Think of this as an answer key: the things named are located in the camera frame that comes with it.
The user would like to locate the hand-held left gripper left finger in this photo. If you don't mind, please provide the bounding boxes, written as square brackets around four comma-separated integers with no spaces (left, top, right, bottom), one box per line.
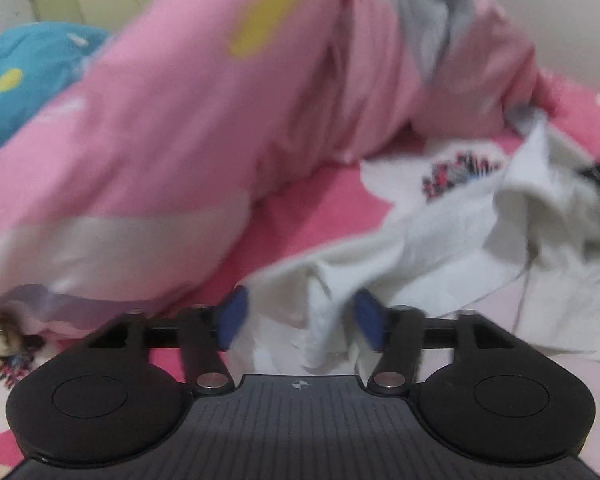
[87,285,251,395]

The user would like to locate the pink floral bed sheet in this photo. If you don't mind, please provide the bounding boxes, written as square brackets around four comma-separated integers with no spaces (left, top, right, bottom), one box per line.
[0,72,600,480]

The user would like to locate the pink carrot print quilt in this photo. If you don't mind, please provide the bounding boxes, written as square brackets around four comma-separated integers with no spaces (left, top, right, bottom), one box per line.
[0,0,546,333]

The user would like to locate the white shirt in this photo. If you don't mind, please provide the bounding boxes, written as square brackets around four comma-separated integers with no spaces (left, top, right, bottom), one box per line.
[245,115,600,366]

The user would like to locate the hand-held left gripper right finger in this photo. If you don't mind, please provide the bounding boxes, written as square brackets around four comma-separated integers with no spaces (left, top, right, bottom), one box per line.
[352,287,523,396]

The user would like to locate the blue fleece blanket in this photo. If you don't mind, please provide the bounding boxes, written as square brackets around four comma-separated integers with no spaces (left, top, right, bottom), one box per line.
[0,22,112,161]

